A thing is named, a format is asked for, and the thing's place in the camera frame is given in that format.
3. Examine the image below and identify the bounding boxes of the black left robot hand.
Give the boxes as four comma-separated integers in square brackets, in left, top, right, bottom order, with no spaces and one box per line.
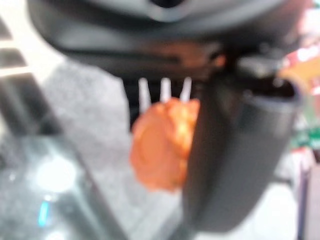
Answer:
[26,0,312,232]

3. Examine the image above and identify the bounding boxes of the orange fruit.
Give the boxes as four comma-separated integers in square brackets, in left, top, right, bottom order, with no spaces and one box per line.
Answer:
[128,97,201,193]

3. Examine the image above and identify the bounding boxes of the colourful shelf goods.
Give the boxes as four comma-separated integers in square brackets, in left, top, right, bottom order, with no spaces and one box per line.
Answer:
[279,0,320,161]

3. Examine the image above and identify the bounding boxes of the grey speckled mat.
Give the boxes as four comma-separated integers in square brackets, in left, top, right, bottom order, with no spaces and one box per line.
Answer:
[0,59,186,240]

